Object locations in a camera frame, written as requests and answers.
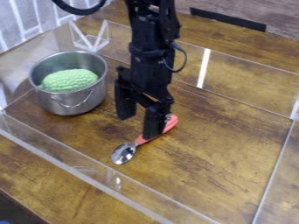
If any clear acrylic corner bracket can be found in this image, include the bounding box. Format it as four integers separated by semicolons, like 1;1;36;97
70;21;110;53

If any stainless steel pot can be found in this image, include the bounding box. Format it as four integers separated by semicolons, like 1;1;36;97
28;51;108;116

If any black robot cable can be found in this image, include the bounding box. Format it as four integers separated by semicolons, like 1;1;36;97
51;0;108;16

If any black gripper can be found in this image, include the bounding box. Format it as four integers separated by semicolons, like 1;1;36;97
115;43;175;140

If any black strip on table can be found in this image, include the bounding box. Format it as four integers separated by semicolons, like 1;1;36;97
190;7;267;32

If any clear acrylic tray enclosure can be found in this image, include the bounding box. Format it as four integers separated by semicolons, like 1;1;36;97
0;21;299;224

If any green bumpy toy gourd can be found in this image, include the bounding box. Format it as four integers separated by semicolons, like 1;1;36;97
39;69;99;92

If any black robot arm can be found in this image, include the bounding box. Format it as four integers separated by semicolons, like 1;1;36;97
115;0;180;140

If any pink handled metal spoon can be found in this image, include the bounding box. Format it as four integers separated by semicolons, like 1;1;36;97
111;115;179;165

